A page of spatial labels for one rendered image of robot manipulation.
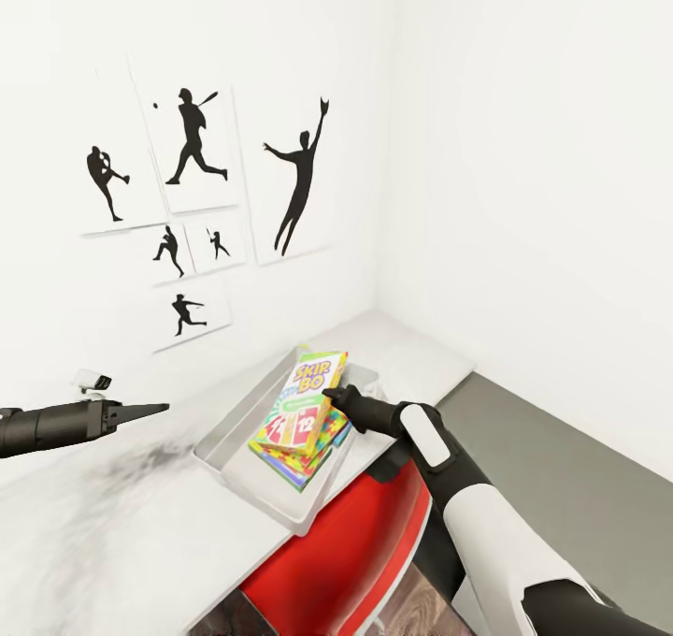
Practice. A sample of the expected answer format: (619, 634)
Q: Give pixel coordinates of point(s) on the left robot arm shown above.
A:
(89, 419)

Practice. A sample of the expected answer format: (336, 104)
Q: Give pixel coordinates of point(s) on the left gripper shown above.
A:
(83, 421)

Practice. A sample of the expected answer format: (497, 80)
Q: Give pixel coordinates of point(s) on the toy box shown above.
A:
(225, 454)

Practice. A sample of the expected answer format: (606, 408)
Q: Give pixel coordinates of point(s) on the board game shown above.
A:
(342, 434)
(294, 424)
(294, 477)

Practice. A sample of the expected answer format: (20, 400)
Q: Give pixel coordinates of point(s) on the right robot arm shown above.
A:
(523, 587)

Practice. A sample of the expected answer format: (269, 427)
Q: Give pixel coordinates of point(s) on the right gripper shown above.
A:
(359, 409)

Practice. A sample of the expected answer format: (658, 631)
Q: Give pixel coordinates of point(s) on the jigsaw puzzle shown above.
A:
(333, 422)
(293, 463)

